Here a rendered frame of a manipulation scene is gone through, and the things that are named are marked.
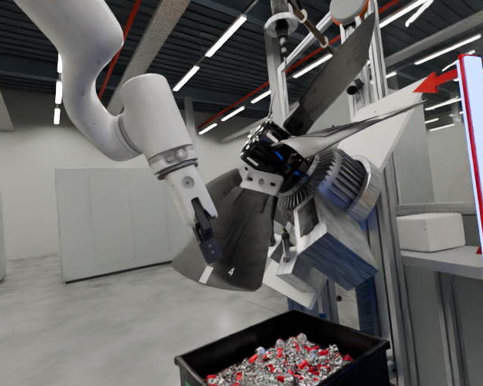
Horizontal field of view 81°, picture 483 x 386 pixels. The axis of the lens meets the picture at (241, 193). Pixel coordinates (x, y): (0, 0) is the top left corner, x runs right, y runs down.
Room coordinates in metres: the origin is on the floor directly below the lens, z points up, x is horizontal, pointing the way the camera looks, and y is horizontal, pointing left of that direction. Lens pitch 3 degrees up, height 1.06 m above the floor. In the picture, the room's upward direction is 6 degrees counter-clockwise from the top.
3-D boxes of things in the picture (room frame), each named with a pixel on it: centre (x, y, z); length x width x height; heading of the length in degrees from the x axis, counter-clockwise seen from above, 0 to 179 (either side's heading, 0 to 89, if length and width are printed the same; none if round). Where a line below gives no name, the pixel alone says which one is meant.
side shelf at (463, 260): (0.90, -0.61, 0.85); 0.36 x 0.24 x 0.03; 19
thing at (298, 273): (0.64, -0.12, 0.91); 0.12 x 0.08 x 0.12; 109
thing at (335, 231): (0.57, -0.17, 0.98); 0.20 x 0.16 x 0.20; 109
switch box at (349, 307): (0.93, -0.37, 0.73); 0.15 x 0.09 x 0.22; 109
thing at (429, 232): (0.98, -0.61, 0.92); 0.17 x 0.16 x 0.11; 109
